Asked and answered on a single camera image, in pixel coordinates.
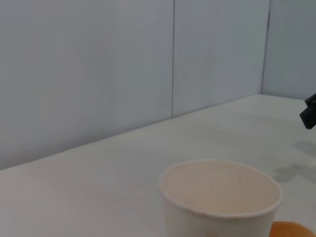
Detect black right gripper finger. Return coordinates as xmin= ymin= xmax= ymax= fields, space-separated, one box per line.
xmin=299 ymin=93 xmax=316 ymax=130

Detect brown water stain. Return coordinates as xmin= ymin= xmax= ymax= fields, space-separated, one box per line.
xmin=268 ymin=221 xmax=316 ymax=237

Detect white paper cup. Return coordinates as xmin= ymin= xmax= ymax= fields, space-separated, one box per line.
xmin=158 ymin=158 xmax=283 ymax=237

